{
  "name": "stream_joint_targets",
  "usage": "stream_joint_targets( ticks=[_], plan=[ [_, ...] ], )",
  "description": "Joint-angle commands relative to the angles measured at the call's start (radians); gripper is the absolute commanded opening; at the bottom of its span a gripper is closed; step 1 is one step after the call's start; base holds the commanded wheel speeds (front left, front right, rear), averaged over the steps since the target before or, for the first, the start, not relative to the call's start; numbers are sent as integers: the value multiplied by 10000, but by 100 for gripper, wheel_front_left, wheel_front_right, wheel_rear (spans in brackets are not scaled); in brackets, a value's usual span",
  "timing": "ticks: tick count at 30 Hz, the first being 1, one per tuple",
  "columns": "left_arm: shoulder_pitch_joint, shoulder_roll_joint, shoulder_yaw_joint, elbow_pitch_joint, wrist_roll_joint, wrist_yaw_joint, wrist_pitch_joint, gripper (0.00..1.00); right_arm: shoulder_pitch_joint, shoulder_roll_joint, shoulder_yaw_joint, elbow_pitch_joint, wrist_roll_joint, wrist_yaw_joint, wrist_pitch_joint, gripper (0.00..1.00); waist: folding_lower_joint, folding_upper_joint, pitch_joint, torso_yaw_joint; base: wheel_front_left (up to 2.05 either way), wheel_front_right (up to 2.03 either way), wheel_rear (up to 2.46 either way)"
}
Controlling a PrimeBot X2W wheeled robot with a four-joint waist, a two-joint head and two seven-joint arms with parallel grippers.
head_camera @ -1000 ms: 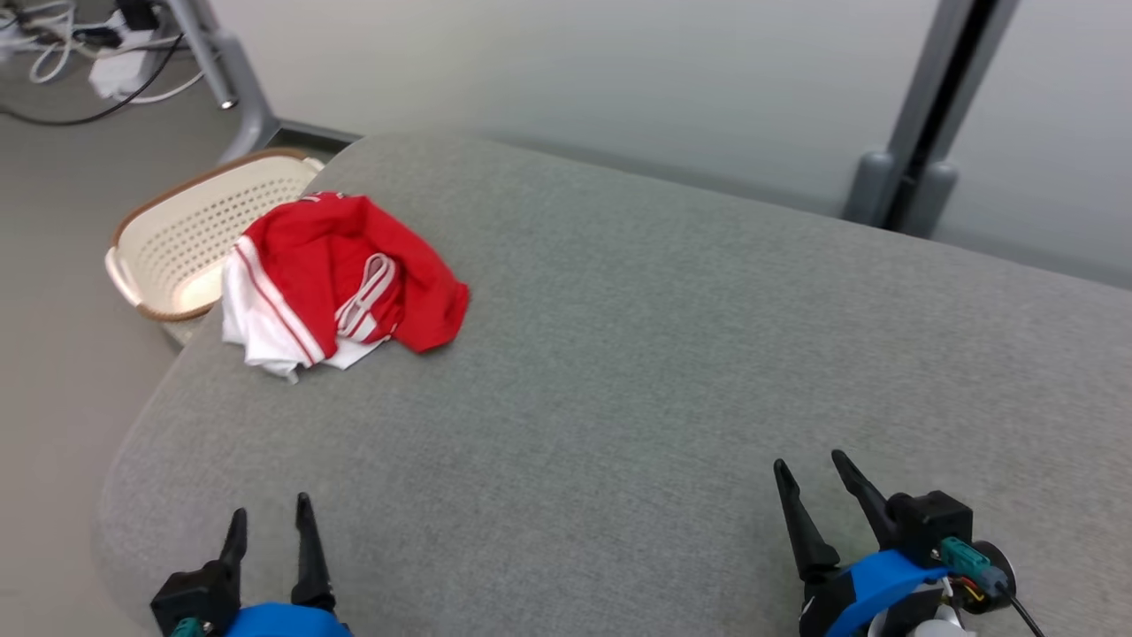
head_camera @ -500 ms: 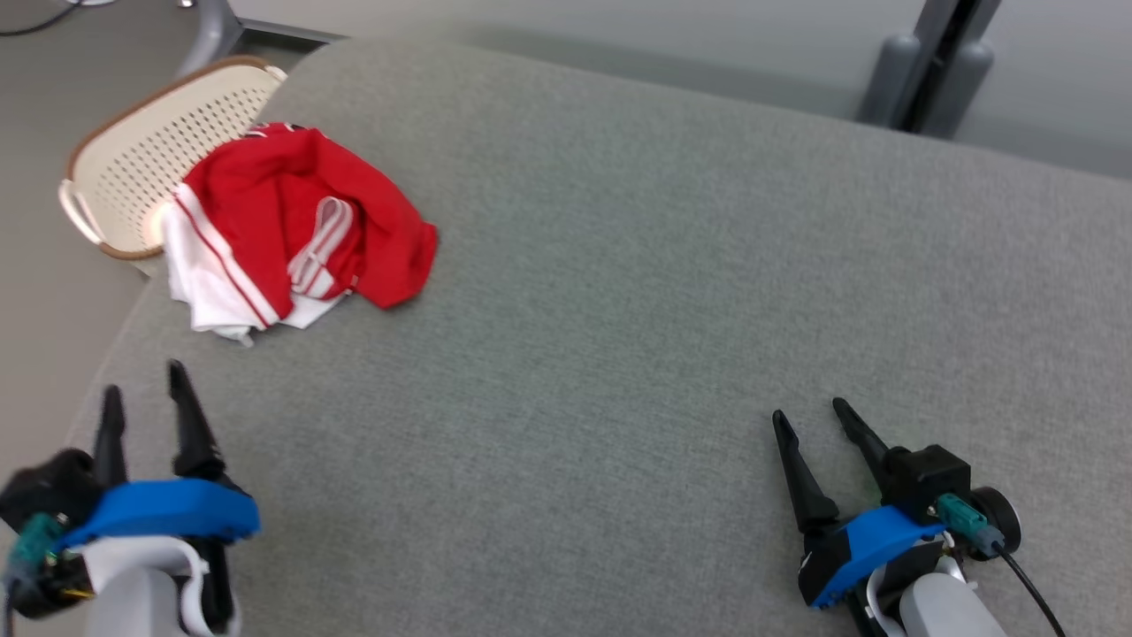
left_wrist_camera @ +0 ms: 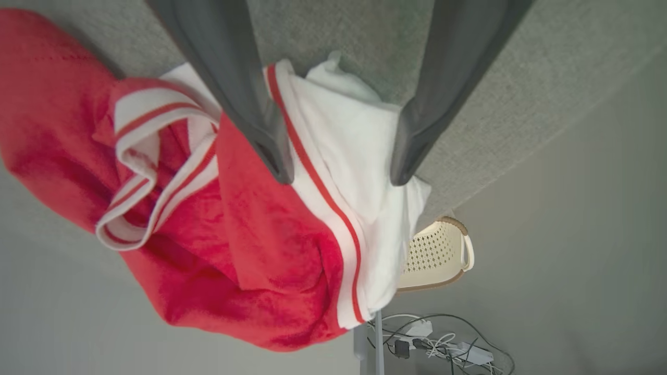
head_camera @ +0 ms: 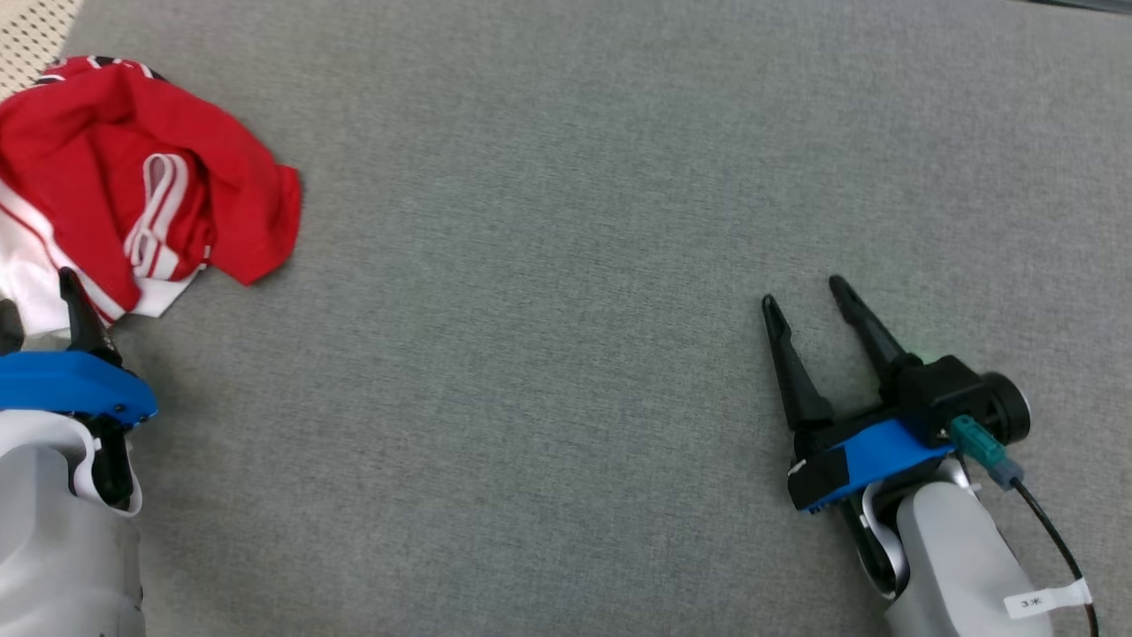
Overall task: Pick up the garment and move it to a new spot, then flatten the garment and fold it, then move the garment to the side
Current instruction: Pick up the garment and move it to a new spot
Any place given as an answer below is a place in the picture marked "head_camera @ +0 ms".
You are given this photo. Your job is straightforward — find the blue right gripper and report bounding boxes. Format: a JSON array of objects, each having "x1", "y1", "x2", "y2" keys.
[{"x1": 761, "y1": 274, "x2": 958, "y2": 515}]

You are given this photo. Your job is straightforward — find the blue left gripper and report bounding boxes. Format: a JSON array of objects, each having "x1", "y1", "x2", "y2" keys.
[{"x1": 0, "y1": 267, "x2": 160, "y2": 424}]

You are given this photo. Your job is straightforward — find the red and white shirt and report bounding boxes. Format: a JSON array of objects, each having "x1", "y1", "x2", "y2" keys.
[{"x1": 0, "y1": 56, "x2": 302, "y2": 338}]

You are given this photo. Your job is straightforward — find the white perforated laundry basket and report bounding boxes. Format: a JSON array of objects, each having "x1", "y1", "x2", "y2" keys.
[{"x1": 0, "y1": 0, "x2": 85, "y2": 100}]

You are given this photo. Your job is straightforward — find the black cable with teal connector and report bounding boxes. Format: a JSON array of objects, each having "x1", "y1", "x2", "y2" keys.
[{"x1": 951, "y1": 416, "x2": 1102, "y2": 637}]

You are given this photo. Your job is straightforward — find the white cable label tag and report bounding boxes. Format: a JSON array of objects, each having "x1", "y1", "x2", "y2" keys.
[{"x1": 1004, "y1": 578, "x2": 1094, "y2": 620}]

